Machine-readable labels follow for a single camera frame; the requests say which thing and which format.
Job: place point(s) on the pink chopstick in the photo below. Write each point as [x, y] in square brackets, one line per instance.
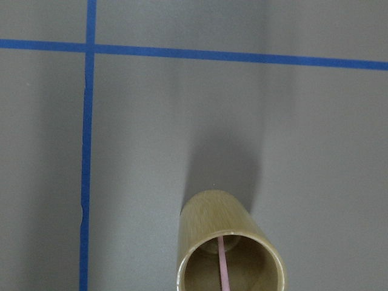
[225, 284]

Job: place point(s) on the bamboo chopstick holder cup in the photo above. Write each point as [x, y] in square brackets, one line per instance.
[252, 261]

